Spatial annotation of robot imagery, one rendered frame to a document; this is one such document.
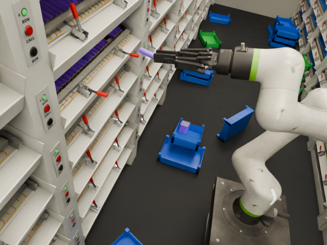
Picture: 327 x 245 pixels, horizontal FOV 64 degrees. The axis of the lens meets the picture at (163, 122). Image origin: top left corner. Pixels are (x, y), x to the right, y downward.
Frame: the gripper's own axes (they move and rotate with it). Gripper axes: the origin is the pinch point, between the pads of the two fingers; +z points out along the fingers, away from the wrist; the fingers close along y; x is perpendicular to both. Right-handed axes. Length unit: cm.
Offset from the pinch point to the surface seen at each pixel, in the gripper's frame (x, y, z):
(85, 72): 3.8, 8.7, 25.1
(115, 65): 8.4, -5.2, 21.9
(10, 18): -24.5, 38.1, 14.0
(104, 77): 8.3, 3.1, 22.0
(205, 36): 102, -256, 29
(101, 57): 3.8, -2.7, 25.0
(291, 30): 104, -300, -77
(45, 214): 41, 41, 32
